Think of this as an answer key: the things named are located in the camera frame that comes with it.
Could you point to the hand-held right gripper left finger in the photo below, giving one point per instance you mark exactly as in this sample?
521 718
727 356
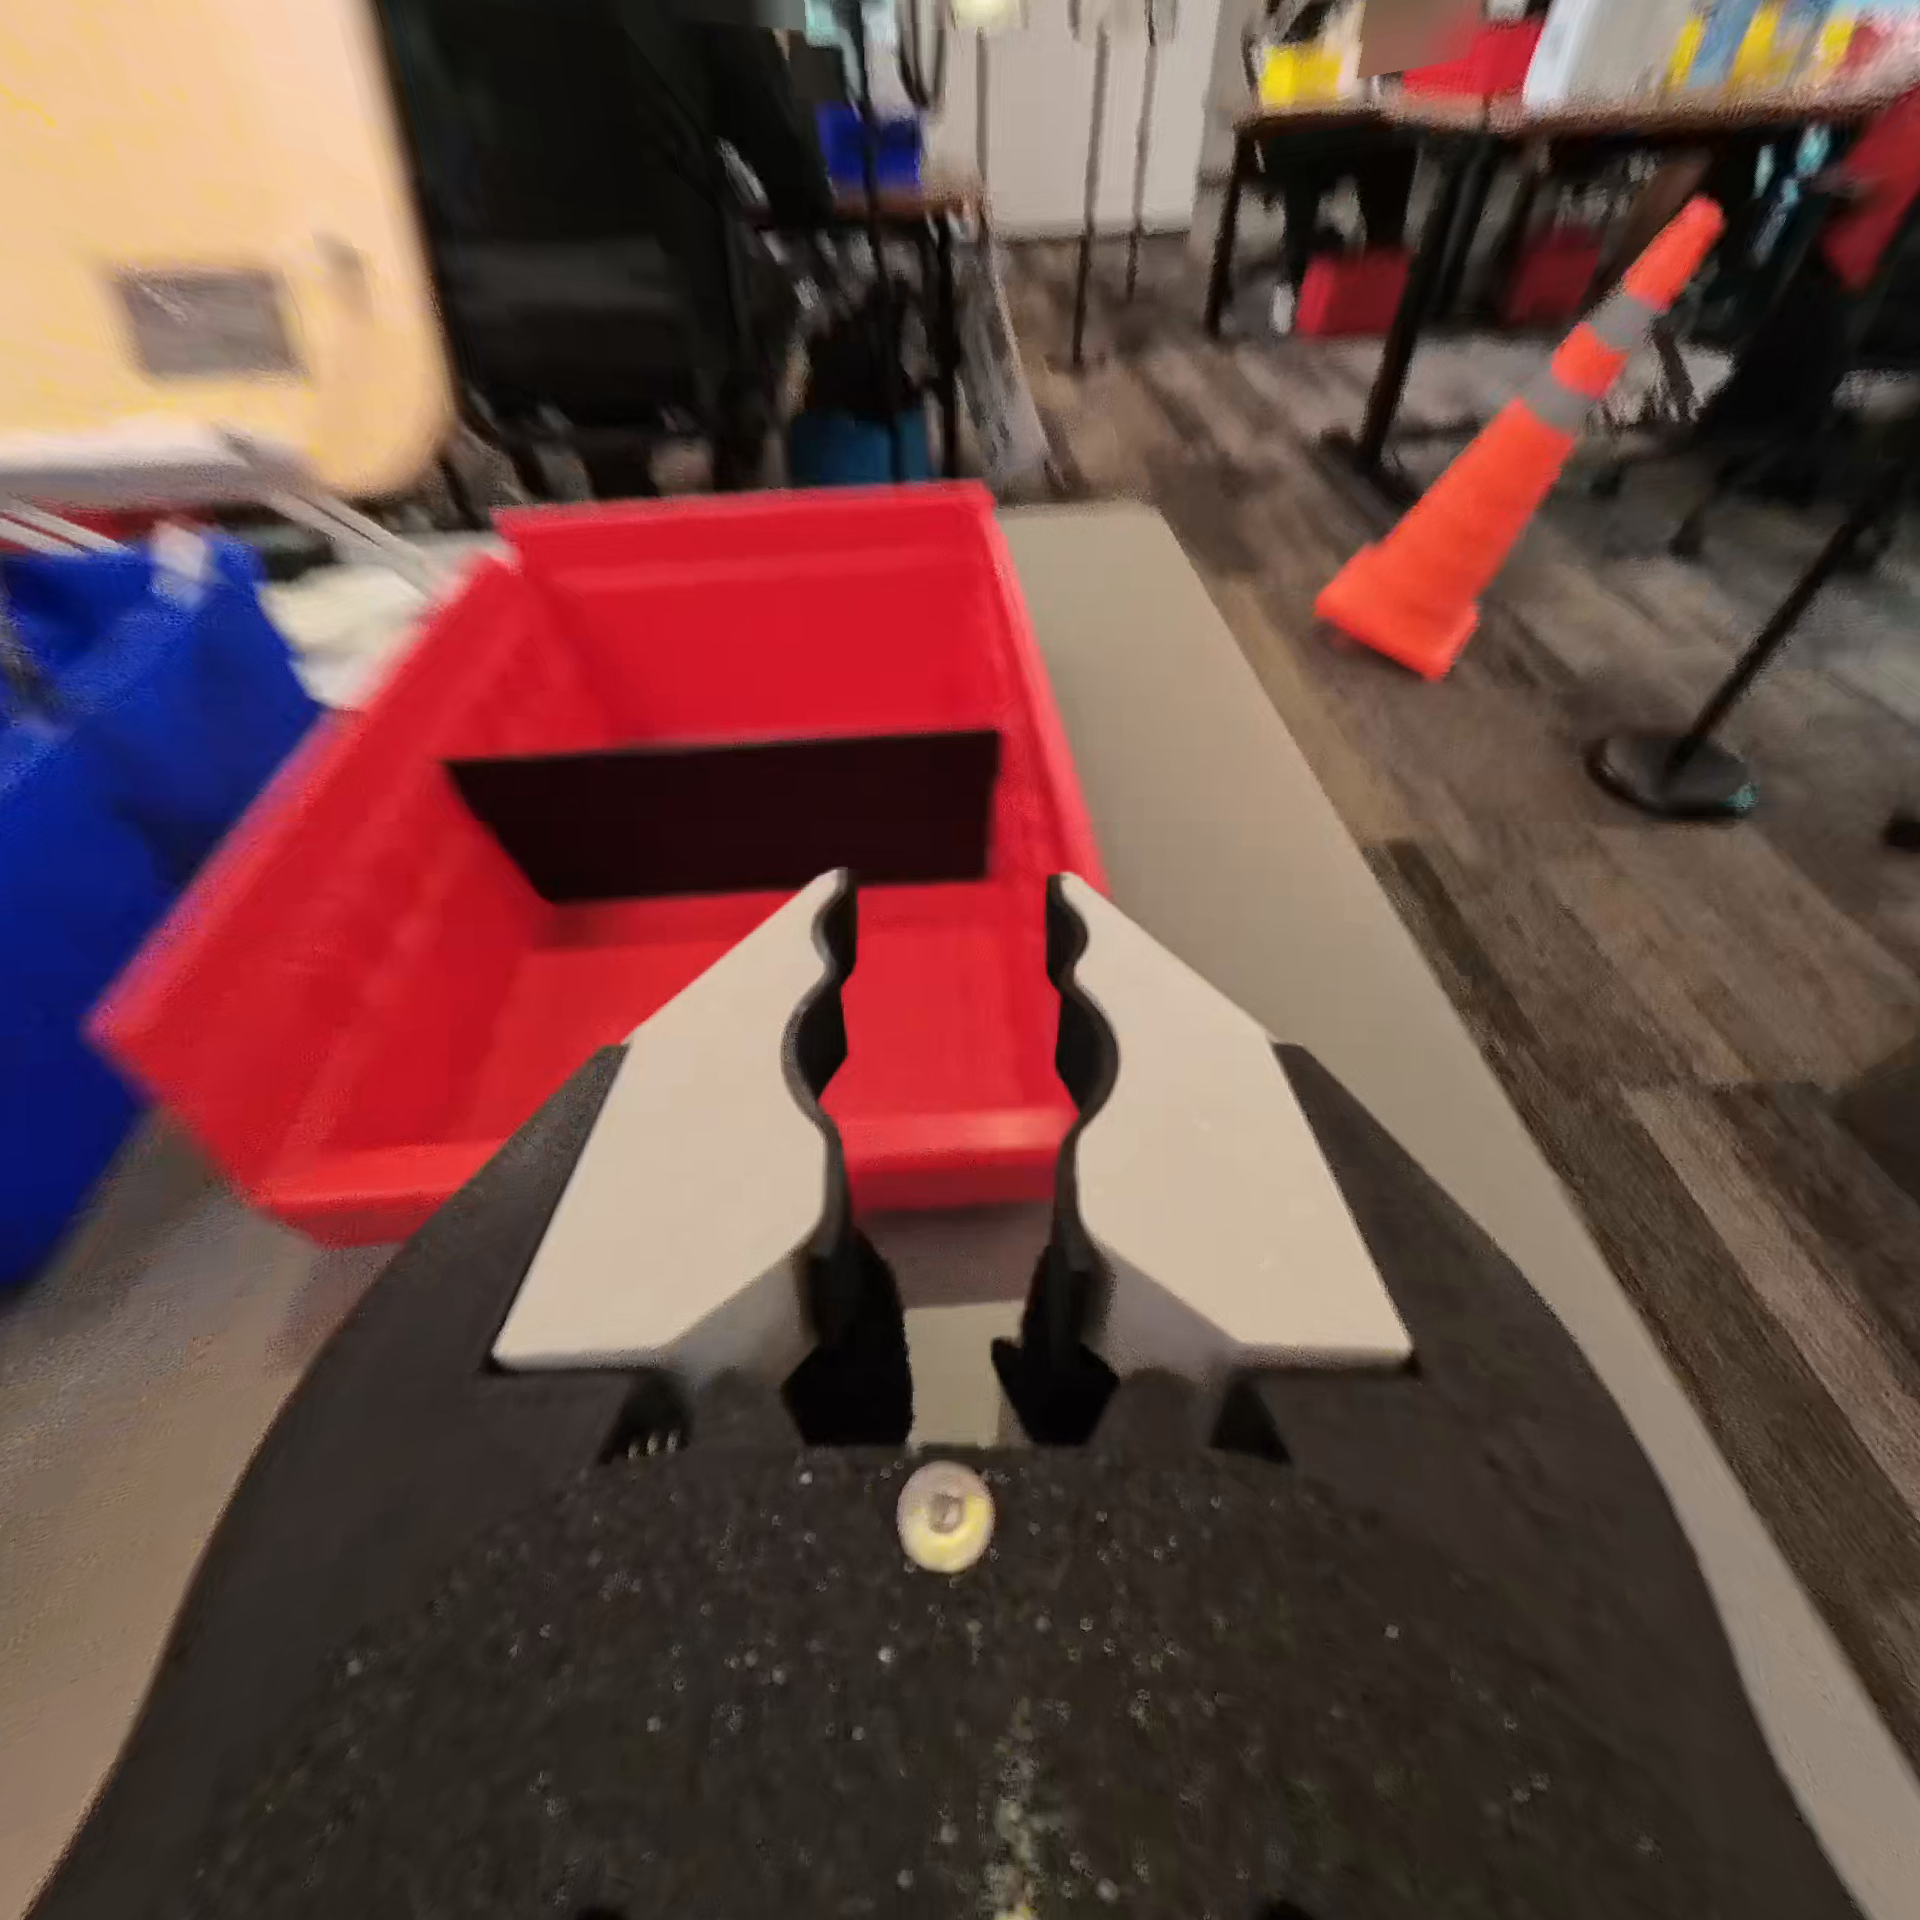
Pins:
673 1200

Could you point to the wooden table black legs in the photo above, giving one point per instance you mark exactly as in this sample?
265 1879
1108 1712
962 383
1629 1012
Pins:
1576 111

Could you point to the orange traffic cone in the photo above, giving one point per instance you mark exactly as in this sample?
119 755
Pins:
1453 541

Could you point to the blue plastic bin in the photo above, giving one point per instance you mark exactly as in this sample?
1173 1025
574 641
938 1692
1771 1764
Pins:
105 841

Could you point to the grey desk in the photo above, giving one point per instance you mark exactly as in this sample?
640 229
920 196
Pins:
1199 747

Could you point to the red floor bin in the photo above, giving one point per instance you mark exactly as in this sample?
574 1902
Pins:
1554 279
1350 293

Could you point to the red plastic bin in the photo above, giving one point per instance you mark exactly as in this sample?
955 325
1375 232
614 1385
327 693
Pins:
749 630

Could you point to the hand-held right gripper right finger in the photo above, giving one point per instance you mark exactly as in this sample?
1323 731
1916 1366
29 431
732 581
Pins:
1229 1200

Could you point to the black bin divider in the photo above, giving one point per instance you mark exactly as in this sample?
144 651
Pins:
720 818

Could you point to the wooden side table top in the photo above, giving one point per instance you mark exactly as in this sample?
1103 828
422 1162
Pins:
194 151

